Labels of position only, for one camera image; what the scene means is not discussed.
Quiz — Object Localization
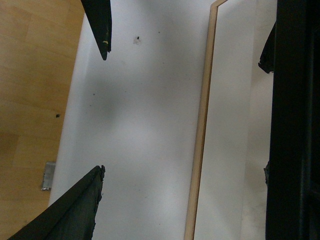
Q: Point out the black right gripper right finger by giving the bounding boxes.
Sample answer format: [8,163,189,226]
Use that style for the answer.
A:
[263,161,270,187]

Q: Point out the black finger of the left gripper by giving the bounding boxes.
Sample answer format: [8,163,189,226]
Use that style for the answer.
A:
[81,0,112,61]
[258,23,276,74]

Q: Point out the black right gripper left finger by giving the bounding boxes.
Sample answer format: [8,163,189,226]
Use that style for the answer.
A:
[10,165,105,240]

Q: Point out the black drawer handle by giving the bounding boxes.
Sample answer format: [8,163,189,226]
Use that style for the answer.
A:
[265,0,320,240]

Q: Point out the wooden drawer cabinet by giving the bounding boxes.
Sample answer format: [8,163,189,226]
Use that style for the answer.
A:
[183,0,226,240]

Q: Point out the silver metal floor plate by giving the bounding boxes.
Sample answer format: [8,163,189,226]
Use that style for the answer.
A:
[41,161,56,191]

